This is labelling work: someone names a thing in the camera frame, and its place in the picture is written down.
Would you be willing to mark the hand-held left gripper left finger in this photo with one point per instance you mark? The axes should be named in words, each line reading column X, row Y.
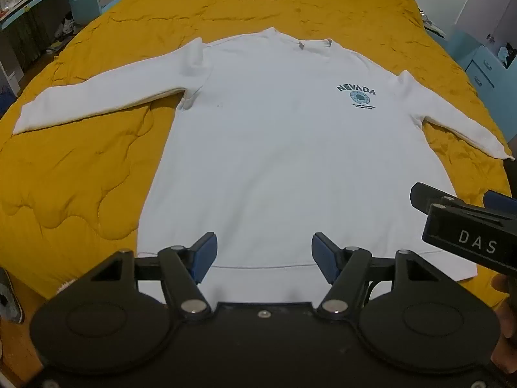
column 206, row 252

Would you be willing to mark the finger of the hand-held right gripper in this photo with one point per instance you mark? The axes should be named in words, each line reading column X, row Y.
column 499, row 201
column 424, row 196

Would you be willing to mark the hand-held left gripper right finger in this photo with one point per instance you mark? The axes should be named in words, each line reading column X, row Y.
column 323, row 255

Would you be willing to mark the white printed sweatshirt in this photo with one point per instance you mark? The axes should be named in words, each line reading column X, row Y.
column 262, row 149

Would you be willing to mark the person's right hand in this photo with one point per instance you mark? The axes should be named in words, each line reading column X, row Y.
column 507, row 303

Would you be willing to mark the yellow quilted blanket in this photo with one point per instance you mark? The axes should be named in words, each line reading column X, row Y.
column 101, row 169

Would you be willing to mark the light blue nightstand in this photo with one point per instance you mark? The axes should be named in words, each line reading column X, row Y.
column 480, row 60

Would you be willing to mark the grey slipper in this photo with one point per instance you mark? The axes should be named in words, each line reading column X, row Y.
column 10, row 299

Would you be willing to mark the pair of white sneakers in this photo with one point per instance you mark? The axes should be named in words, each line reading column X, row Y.
column 64, row 28

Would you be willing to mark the grey desk curtain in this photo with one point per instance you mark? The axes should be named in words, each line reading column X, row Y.
column 32, row 34

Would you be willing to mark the white desk with blue edge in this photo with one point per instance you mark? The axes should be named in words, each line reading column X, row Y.
column 24, row 16

